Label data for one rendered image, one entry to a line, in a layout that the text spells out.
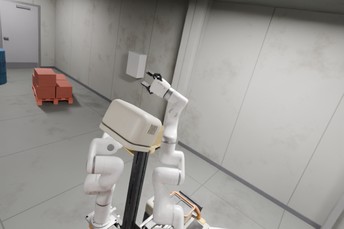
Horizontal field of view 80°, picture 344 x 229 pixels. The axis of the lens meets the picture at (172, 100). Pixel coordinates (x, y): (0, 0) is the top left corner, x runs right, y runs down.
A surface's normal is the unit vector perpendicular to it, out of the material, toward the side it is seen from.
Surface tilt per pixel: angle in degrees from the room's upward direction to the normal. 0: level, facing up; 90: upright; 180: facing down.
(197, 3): 90
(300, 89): 90
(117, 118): 64
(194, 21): 90
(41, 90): 90
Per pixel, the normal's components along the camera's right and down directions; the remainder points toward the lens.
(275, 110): -0.62, 0.14
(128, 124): -0.46, -0.29
